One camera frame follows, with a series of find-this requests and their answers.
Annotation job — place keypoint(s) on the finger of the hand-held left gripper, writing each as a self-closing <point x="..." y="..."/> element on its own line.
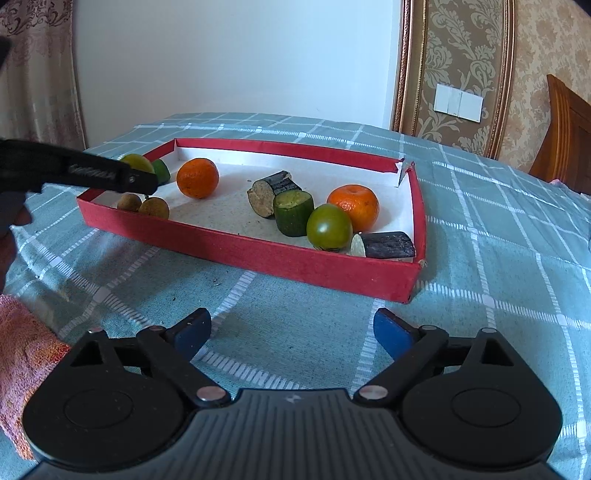
<point x="138" y="182"/>

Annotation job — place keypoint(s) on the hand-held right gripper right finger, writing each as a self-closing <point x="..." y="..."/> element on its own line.
<point x="392" y="334"/>

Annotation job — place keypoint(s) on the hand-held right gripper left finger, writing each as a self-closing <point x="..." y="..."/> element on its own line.
<point x="191" y="334"/>

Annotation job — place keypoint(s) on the green tomato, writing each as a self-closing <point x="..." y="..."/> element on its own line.
<point x="138" y="162"/>
<point x="328" y="227"/>

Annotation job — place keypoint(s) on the brown kiwi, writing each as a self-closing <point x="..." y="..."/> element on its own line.
<point x="129" y="203"/>
<point x="154" y="208"/>

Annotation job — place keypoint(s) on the orange tangerine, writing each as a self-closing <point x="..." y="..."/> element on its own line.
<point x="358" y="205"/>
<point x="197" y="179"/>

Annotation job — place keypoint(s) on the red cardboard box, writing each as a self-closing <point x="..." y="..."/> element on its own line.
<point x="277" y="263"/>

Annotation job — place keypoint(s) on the person's left hand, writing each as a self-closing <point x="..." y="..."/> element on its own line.
<point x="7" y="258"/>

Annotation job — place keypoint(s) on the patterned beige curtain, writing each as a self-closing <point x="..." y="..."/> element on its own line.
<point x="37" y="69"/>

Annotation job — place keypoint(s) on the pink towel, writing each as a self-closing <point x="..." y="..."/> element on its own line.
<point x="23" y="360"/>

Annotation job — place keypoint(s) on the pink cloth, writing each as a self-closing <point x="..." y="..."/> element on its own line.
<point x="561" y="183"/>

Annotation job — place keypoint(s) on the wooden headboard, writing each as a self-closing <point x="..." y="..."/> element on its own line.
<point x="568" y="138"/>

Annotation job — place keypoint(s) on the gold framed wallpaper panel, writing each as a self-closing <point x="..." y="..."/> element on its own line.
<point x="404" y="69"/>

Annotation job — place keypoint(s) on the white wall switch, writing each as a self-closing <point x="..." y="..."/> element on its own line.
<point x="457" y="102"/>

